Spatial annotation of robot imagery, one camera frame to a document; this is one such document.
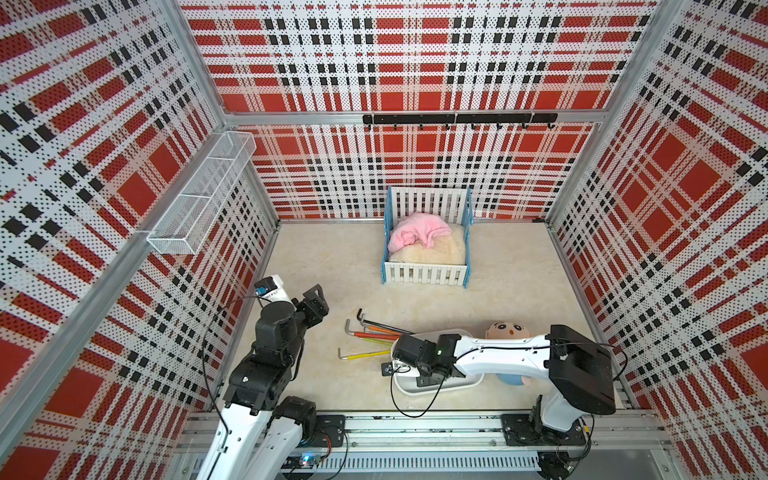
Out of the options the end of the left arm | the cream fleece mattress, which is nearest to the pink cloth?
the cream fleece mattress

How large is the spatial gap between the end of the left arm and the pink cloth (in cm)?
40

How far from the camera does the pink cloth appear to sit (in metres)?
0.98

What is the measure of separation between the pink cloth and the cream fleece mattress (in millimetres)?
18

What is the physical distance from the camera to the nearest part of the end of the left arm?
619 millimetres

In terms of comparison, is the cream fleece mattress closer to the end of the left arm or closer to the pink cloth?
the pink cloth

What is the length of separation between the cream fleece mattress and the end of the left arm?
384 mm

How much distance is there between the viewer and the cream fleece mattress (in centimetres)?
98
